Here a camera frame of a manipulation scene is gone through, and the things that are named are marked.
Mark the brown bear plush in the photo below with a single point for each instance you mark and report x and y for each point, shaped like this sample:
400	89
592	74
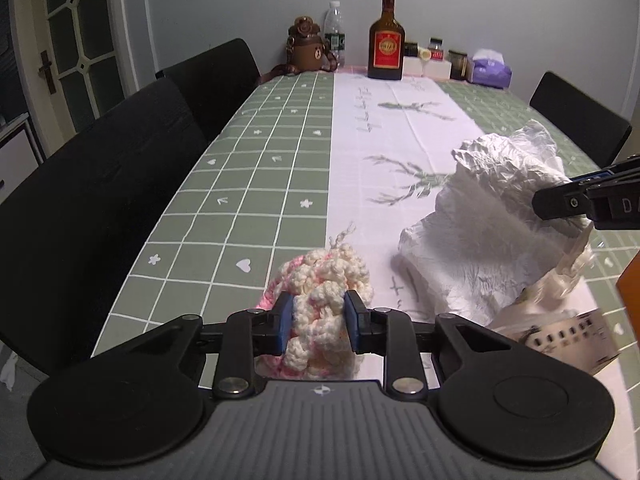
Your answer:
305	51

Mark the wooden radio box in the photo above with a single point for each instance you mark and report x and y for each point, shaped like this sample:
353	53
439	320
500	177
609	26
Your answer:
584	341

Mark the clear water bottle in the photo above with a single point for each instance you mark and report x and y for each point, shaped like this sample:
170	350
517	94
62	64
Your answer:
333	28

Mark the dark glass jar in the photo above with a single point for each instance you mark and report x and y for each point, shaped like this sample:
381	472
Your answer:
458	64

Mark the white small box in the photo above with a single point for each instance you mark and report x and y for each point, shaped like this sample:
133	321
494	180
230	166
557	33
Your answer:
416	67

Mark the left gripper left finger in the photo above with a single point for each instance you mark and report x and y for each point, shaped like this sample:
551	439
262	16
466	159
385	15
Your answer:
237	343

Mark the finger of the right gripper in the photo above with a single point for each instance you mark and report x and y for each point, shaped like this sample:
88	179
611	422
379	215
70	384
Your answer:
626	170
563	201

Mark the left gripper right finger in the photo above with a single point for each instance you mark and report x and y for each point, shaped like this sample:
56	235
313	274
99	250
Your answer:
400	341

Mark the black chair far end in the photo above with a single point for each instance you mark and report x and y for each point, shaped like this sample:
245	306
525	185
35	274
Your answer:
599	132

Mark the black chair near left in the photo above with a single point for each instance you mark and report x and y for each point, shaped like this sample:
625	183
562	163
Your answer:
72	230

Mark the black chair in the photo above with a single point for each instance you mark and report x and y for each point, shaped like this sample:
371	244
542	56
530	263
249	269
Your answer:
72	230
215	83

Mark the red label small bottle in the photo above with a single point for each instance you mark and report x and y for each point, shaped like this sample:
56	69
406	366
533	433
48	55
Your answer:
436	49

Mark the green checked tablecloth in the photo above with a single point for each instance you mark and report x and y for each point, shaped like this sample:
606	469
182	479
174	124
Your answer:
256	198

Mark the black lidded jar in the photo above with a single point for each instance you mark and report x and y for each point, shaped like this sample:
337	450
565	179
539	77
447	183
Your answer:
411	50

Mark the orange storage box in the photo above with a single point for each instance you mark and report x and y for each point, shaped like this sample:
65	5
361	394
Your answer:
628	285

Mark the white glass panel door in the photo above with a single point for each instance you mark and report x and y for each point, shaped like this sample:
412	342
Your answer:
75	62

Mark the black chair far left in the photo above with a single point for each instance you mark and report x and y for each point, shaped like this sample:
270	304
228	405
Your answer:
215	83

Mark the brown liquor bottle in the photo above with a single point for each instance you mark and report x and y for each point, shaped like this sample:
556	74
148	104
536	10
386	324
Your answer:
386	45

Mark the pink white crochet item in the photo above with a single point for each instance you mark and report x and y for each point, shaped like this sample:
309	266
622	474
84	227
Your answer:
318	347

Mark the purple tissue pack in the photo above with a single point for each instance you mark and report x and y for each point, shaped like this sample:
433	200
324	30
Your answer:
487	68

